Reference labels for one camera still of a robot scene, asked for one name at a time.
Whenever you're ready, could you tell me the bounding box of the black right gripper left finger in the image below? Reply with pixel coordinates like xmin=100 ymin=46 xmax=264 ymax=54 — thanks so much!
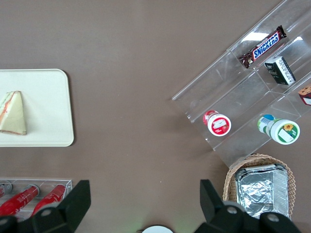
xmin=0 ymin=179 xmax=92 ymax=233

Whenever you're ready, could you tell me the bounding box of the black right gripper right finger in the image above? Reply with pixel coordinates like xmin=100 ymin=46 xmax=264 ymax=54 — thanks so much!
xmin=195 ymin=179 xmax=302 ymax=233

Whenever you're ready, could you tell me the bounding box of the triangular sandwich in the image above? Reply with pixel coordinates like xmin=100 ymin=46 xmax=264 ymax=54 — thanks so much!
xmin=0 ymin=90 xmax=28 ymax=136

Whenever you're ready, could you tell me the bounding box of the light tan wicker basket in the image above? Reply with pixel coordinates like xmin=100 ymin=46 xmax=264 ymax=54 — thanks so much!
xmin=223 ymin=153 xmax=296 ymax=219

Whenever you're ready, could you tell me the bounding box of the cream rectangular plastic tray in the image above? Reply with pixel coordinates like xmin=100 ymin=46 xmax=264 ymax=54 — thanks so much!
xmin=0 ymin=68 xmax=74 ymax=148

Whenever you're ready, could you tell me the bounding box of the red cola bottle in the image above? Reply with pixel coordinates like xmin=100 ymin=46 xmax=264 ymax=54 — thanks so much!
xmin=0 ymin=184 xmax=40 ymax=217
xmin=32 ymin=184 xmax=67 ymax=215

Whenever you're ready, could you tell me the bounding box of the clear acrylic bottle rack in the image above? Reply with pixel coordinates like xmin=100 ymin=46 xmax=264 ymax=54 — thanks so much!
xmin=0 ymin=179 xmax=73 ymax=219

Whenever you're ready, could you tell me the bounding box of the silver foil container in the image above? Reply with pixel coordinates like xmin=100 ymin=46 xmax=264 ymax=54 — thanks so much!
xmin=234 ymin=164 xmax=290 ymax=219

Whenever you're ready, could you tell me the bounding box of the red lid yogurt cup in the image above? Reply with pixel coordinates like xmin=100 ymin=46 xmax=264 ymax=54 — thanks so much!
xmin=203 ymin=110 xmax=232 ymax=137

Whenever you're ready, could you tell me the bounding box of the green lid yogurt cup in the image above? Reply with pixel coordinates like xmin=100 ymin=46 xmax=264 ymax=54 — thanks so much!
xmin=257 ymin=114 xmax=301 ymax=146

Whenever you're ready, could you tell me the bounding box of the clear acrylic stepped stand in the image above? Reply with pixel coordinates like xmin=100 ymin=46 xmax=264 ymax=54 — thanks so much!
xmin=171 ymin=0 xmax=311 ymax=168

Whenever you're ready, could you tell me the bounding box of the red cookie box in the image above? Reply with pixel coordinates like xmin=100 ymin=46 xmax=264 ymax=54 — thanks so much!
xmin=298 ymin=83 xmax=311 ymax=106

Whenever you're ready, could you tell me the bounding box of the small black white box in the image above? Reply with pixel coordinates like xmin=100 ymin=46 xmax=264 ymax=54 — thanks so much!
xmin=264 ymin=56 xmax=297 ymax=86

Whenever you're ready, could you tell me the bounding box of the Snickers chocolate bar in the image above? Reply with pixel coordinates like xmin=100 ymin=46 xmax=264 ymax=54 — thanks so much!
xmin=238 ymin=25 xmax=288 ymax=69

